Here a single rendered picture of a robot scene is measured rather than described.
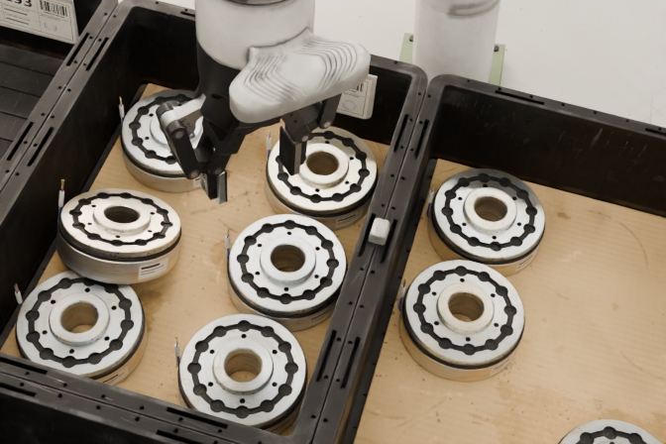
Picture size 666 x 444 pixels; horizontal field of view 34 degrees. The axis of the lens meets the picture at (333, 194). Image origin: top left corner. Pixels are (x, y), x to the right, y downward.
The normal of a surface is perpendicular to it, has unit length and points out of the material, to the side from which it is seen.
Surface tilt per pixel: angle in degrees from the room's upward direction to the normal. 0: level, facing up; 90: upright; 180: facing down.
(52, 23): 90
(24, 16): 90
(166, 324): 0
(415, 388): 0
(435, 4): 93
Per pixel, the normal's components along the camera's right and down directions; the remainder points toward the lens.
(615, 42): 0.07, -0.61
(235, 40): -0.28, 0.72
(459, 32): -0.01, 0.79
